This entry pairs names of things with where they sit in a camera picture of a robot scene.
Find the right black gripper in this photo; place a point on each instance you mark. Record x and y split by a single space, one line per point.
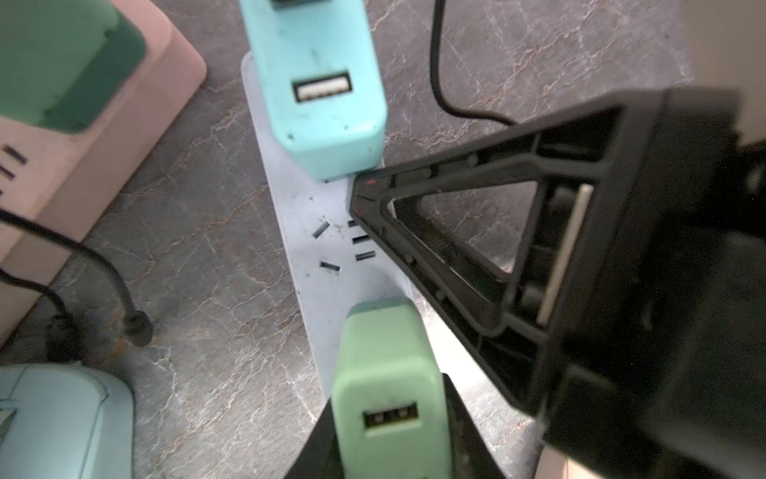
654 360

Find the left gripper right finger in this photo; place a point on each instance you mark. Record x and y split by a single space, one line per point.
470 455

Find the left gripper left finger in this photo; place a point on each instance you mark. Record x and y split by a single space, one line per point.
320 457

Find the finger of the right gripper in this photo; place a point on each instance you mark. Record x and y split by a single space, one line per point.
477 228

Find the green charger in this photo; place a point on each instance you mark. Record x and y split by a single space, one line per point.
388 395
63 61

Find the light blue power strip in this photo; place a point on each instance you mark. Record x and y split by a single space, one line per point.
333 265

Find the blue mouse right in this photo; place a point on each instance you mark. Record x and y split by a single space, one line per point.
65 421

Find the teal charger on blue strip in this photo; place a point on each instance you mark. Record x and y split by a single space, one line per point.
321 82

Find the pink power strip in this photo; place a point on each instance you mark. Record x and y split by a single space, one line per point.
66 182

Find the green charger on pink strip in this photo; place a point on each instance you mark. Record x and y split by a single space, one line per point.
63 61

